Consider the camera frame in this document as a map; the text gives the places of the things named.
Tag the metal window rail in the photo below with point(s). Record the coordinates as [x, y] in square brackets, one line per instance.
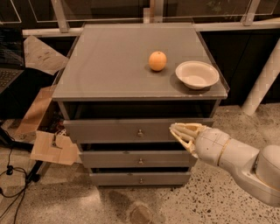
[57, 18]

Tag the grey middle drawer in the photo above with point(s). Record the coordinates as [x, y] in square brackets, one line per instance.
[137, 158]

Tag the brown cardboard box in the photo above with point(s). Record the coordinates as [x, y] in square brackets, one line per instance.
[40, 128]

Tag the grey bottom drawer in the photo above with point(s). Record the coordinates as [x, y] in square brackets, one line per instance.
[141, 178]

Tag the black laptop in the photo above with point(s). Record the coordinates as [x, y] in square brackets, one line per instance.
[12, 56]

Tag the grey drawer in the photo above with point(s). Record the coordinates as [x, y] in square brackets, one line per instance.
[118, 131]
[137, 158]
[141, 178]

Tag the brown paper sheet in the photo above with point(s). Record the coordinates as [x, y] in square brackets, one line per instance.
[40, 56]

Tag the orange fruit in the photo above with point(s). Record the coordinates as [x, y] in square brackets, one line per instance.
[157, 61]

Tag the grey drawer cabinet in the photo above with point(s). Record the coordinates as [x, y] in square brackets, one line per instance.
[108, 77]

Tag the grey top drawer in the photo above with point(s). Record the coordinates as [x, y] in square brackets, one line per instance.
[118, 131]

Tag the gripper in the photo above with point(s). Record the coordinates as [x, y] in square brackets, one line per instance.
[210, 144]

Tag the white diagonal pole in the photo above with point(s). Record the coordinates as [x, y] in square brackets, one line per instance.
[264, 81]

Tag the white bowl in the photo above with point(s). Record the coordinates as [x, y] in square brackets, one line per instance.
[197, 75]

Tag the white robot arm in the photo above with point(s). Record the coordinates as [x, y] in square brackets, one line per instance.
[255, 171]

